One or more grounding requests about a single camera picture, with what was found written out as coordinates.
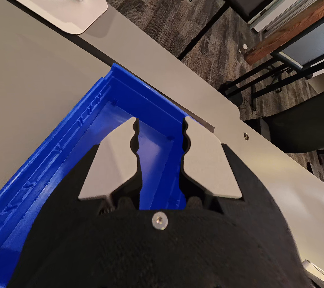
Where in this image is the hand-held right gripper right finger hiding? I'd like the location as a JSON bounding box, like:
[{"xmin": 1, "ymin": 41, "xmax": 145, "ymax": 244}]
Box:
[{"xmin": 178, "ymin": 116, "xmax": 243, "ymax": 209}]

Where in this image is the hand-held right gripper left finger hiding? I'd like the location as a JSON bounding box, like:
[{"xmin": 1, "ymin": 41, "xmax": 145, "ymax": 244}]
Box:
[{"xmin": 77, "ymin": 117, "xmax": 142, "ymax": 210}]

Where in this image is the blue plastic bin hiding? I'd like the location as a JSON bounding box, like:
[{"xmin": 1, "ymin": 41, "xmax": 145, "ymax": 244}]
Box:
[{"xmin": 0, "ymin": 63, "xmax": 212, "ymax": 252}]

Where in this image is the black round stand base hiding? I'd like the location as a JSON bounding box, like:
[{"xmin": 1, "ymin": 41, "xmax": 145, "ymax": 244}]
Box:
[{"xmin": 218, "ymin": 81, "xmax": 244, "ymax": 107}]

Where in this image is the black office chair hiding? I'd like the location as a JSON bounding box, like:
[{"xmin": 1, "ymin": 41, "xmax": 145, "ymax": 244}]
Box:
[{"xmin": 263, "ymin": 92, "xmax": 324, "ymax": 154}]

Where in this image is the wooden beam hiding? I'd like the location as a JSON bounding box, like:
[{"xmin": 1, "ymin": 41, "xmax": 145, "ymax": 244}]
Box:
[{"xmin": 244, "ymin": 2, "xmax": 324, "ymax": 66}]

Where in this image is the black framed grey board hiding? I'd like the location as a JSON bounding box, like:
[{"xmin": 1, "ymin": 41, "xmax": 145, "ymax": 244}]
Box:
[{"xmin": 226, "ymin": 19, "xmax": 324, "ymax": 102}]

